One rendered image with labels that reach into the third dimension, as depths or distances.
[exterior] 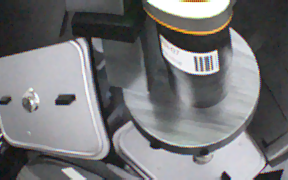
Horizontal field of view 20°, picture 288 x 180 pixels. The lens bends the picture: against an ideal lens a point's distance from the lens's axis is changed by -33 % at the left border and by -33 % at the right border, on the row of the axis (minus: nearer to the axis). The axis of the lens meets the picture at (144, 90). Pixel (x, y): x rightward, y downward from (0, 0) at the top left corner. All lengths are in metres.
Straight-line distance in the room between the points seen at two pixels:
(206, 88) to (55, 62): 0.08
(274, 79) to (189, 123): 0.12
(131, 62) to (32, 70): 0.07
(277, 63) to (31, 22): 0.18
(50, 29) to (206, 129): 0.09
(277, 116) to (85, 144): 0.13
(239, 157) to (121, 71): 0.12
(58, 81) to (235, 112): 0.09
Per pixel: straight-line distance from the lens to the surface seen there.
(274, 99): 0.58
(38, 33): 0.50
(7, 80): 0.53
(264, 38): 0.60
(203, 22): 0.41
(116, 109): 0.64
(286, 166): 0.74
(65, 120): 0.51
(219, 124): 0.48
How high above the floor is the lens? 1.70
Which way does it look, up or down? 61 degrees down
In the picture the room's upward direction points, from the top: 10 degrees counter-clockwise
